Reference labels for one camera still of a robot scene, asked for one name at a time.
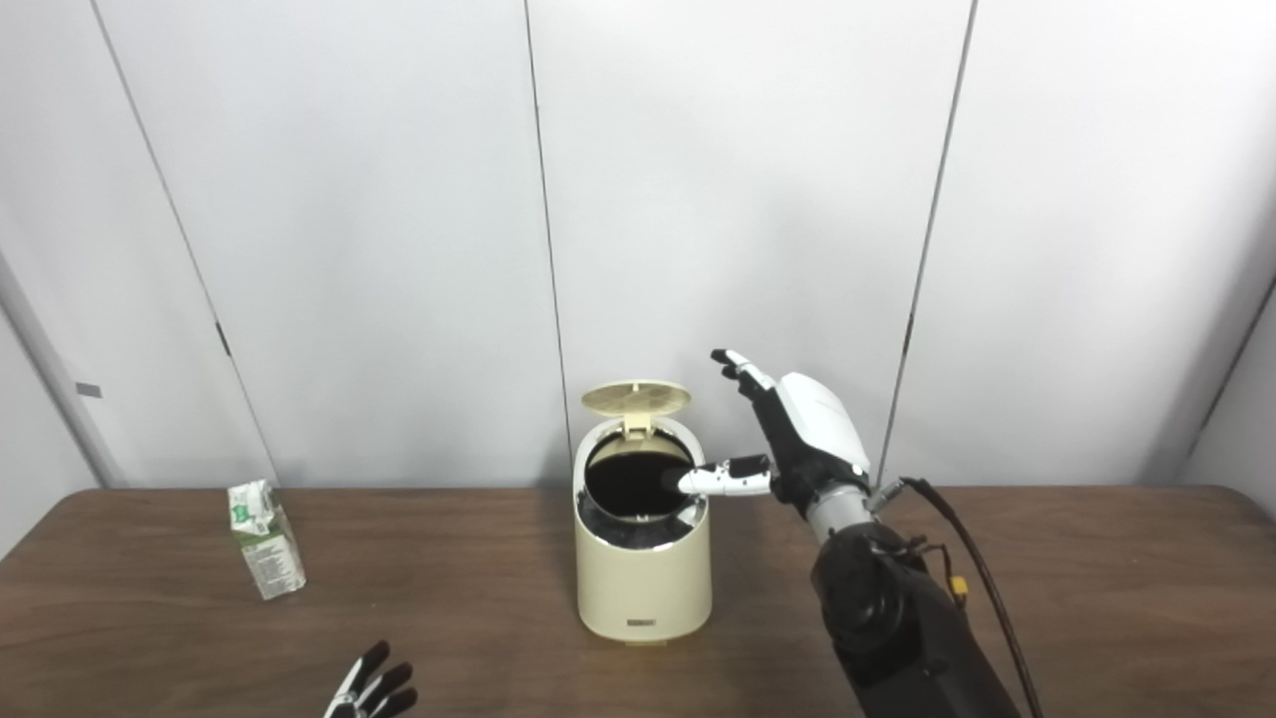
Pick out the cream-colored round bin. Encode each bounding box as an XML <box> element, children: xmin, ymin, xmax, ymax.
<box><xmin>573</xmin><ymin>414</ymin><xmax>713</xmax><ymax>644</ymax></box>

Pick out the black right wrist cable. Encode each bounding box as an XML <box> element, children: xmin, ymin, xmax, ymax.
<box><xmin>867</xmin><ymin>477</ymin><xmax>1043</xmax><ymax>718</ymax></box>

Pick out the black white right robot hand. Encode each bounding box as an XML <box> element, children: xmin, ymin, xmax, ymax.
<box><xmin>678</xmin><ymin>349</ymin><xmax>873</xmax><ymax>518</ymax></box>

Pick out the cream round bin lid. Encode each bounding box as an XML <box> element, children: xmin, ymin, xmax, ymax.
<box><xmin>581</xmin><ymin>379</ymin><xmax>693</xmax><ymax>440</ymax></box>

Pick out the green white milk carton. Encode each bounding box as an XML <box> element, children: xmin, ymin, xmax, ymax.
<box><xmin>227</xmin><ymin>480</ymin><xmax>308</xmax><ymax>601</ymax></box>

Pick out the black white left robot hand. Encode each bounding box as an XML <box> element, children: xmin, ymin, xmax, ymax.
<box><xmin>321</xmin><ymin>640</ymin><xmax>420</xmax><ymax>718</ymax></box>

